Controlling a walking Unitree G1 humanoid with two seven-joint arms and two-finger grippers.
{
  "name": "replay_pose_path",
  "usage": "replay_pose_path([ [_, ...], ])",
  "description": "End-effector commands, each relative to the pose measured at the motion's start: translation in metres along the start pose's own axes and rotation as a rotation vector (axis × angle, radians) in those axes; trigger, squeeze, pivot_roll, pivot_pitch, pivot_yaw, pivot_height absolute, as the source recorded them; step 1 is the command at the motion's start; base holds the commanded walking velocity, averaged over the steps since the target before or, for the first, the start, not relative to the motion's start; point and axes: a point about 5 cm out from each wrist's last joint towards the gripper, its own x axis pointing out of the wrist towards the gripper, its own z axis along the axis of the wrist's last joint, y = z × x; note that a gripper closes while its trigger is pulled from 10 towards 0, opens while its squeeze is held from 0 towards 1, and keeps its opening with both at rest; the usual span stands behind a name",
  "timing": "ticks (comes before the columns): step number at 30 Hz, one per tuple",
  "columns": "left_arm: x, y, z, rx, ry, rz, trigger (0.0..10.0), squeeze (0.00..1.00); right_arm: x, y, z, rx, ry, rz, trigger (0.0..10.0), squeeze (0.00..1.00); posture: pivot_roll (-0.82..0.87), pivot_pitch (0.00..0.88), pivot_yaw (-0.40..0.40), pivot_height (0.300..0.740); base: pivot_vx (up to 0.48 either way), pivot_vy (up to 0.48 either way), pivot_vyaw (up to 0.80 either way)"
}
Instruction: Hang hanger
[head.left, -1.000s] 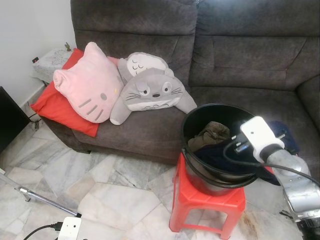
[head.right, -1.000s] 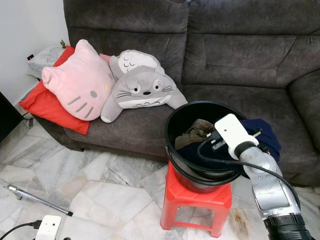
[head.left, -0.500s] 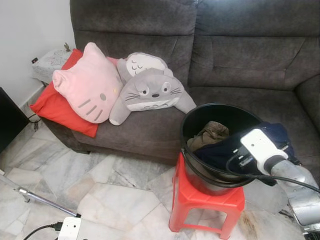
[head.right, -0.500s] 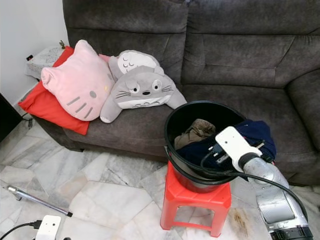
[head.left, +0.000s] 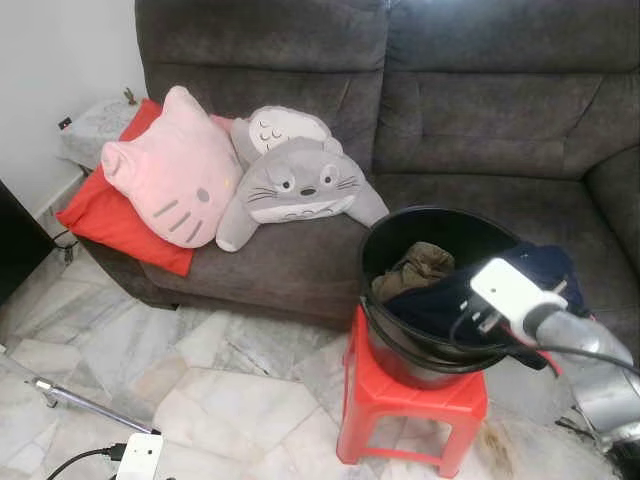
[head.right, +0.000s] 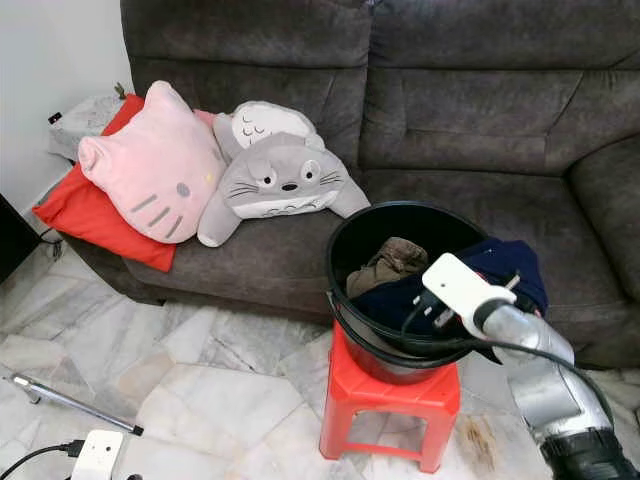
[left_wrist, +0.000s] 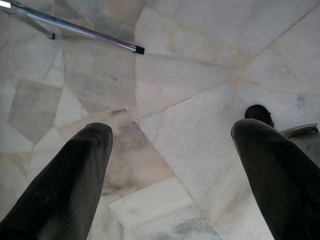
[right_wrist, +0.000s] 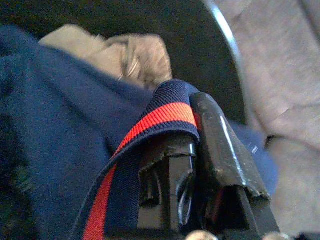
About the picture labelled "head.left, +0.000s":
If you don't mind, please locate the dark grey sofa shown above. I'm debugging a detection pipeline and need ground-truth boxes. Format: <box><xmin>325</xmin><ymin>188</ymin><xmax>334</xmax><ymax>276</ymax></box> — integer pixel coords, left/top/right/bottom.
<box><xmin>80</xmin><ymin>0</ymin><xmax>640</xmax><ymax>346</ymax></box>

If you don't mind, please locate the grey open-eyed Totoro plush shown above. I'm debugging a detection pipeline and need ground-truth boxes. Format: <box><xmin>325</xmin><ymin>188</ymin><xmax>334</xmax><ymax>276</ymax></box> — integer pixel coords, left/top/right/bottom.
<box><xmin>215</xmin><ymin>138</ymin><xmax>390</xmax><ymax>253</ymax></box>

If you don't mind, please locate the grey closed-eyed Totoro pillow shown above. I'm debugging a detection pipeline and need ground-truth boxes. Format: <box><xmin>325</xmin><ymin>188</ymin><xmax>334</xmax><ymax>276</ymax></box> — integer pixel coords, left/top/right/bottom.
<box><xmin>229</xmin><ymin>106</ymin><xmax>332</xmax><ymax>166</ymax></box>

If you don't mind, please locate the pink cat face pillow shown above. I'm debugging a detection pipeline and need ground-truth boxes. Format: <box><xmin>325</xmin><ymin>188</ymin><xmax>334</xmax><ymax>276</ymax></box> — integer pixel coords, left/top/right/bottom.
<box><xmin>100</xmin><ymin>85</ymin><xmax>244</xmax><ymax>249</ymax></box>

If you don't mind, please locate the red cushion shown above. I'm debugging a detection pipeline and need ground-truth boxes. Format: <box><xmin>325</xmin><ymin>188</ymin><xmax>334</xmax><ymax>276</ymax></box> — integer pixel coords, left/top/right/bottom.
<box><xmin>55</xmin><ymin>98</ymin><xmax>236</xmax><ymax>278</ymax></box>

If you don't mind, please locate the side table with white cloth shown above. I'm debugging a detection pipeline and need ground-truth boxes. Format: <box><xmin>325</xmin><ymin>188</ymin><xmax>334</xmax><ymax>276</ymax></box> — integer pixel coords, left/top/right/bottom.
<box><xmin>58</xmin><ymin>93</ymin><xmax>146</xmax><ymax>171</ymax></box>

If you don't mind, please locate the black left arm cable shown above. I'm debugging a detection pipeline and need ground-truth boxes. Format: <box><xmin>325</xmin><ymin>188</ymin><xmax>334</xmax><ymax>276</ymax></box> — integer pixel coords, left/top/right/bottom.
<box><xmin>45</xmin><ymin>445</ymin><xmax>126</xmax><ymax>480</ymax></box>

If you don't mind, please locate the chrome clothes rack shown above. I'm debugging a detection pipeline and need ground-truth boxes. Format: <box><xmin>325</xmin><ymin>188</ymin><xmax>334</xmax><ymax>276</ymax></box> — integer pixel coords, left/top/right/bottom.
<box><xmin>0</xmin><ymin>345</ymin><xmax>156</xmax><ymax>437</ymax></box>

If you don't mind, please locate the brown garment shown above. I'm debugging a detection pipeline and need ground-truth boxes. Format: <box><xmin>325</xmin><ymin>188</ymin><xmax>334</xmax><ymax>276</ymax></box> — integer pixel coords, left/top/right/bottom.
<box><xmin>372</xmin><ymin>241</ymin><xmax>457</xmax><ymax>304</ymax></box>

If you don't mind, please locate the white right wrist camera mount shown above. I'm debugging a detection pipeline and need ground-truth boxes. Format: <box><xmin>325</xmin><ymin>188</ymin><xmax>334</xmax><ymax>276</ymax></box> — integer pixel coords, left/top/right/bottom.
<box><xmin>469</xmin><ymin>257</ymin><xmax>568</xmax><ymax>336</ymax></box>

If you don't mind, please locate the red plastic stool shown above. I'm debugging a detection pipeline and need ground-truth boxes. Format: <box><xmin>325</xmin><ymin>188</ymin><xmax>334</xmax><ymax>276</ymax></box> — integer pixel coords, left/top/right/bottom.
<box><xmin>336</xmin><ymin>305</ymin><xmax>489</xmax><ymax>479</ymax></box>

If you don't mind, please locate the black plastic bucket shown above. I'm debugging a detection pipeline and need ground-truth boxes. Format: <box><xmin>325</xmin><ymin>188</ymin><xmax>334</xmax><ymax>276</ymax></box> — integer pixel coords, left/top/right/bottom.
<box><xmin>358</xmin><ymin>206</ymin><xmax>561</xmax><ymax>391</ymax></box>

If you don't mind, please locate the navy garment with red stripes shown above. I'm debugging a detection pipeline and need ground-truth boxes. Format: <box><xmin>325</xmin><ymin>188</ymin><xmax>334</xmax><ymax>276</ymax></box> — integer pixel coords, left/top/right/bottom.
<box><xmin>385</xmin><ymin>243</ymin><xmax>591</xmax><ymax>373</ymax></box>

